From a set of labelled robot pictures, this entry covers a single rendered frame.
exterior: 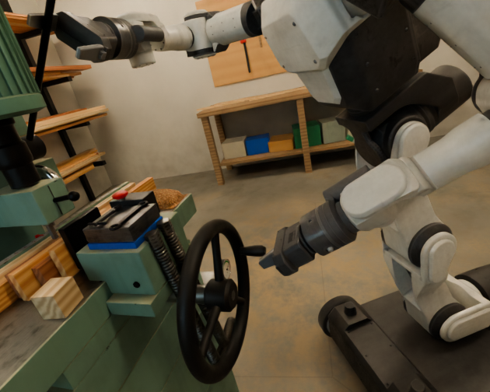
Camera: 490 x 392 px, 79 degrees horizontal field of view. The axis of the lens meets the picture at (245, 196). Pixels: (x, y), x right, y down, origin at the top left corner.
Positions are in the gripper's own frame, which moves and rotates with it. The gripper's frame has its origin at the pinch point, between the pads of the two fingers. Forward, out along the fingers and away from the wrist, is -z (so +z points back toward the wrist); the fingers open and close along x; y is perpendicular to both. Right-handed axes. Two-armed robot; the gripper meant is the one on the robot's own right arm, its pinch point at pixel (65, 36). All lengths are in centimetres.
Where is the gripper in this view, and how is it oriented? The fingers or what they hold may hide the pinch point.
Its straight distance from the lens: 73.1
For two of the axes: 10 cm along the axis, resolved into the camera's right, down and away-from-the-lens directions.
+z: 2.6, -4.3, 8.6
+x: 8.3, 5.6, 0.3
